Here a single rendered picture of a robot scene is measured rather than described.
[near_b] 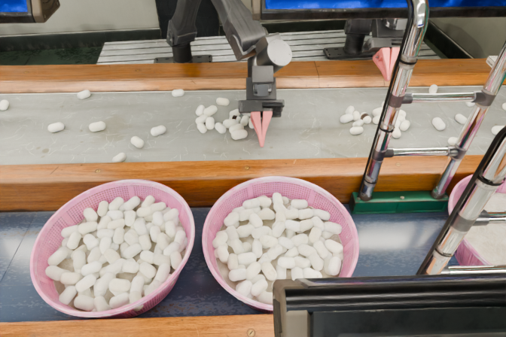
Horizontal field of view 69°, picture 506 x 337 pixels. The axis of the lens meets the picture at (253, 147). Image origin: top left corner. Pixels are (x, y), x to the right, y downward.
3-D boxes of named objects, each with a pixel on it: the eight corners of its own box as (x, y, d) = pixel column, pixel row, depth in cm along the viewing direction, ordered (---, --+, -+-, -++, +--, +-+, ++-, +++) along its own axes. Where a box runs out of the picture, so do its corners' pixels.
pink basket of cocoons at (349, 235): (190, 230, 75) (184, 200, 68) (305, 191, 82) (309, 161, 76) (236, 363, 56) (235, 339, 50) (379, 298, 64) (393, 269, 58)
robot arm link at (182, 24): (193, 43, 121) (215, -29, 92) (175, 48, 118) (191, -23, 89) (185, 27, 122) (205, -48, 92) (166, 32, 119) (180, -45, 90)
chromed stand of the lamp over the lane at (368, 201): (333, 153, 92) (373, -41, 62) (413, 152, 92) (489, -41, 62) (351, 214, 78) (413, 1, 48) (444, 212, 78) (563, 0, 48)
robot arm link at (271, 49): (303, 59, 78) (280, 6, 77) (269, 70, 74) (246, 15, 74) (278, 76, 88) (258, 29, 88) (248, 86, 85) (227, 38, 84)
